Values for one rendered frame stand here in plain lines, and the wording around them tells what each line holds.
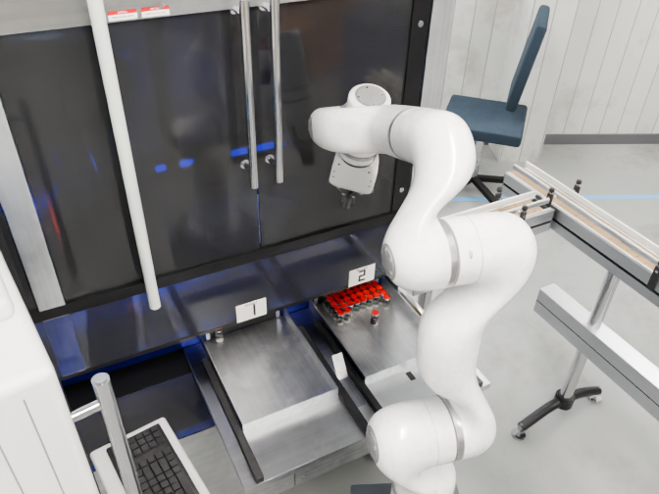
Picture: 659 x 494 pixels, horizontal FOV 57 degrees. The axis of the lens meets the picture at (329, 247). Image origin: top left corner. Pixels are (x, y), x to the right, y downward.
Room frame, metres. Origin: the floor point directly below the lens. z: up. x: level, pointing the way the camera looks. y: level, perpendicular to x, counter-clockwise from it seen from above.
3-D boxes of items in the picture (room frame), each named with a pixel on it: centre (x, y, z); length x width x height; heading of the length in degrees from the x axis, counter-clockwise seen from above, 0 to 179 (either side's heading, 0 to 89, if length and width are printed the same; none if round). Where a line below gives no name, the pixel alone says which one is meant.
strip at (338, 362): (1.06, -0.06, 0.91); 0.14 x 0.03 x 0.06; 28
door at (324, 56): (1.33, -0.02, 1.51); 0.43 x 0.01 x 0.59; 118
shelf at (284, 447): (1.14, -0.02, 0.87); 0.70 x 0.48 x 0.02; 118
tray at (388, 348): (1.28, -0.14, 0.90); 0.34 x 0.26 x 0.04; 28
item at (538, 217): (1.76, -0.49, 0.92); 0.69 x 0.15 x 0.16; 118
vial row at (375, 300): (1.36, -0.10, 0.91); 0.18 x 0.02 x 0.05; 118
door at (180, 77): (1.11, 0.38, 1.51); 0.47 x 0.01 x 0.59; 118
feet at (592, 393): (1.68, -1.01, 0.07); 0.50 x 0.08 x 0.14; 118
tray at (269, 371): (1.12, 0.16, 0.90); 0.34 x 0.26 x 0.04; 28
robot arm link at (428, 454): (0.67, -0.17, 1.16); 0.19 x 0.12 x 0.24; 107
